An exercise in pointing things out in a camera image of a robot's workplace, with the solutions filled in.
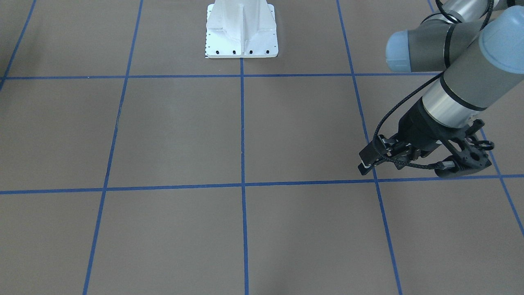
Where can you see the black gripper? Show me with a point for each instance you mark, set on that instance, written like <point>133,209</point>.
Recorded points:
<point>418,130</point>

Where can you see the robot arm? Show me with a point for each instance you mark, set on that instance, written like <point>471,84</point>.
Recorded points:
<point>476,46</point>

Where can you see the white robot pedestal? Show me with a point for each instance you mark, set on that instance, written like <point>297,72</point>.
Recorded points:
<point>241,29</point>

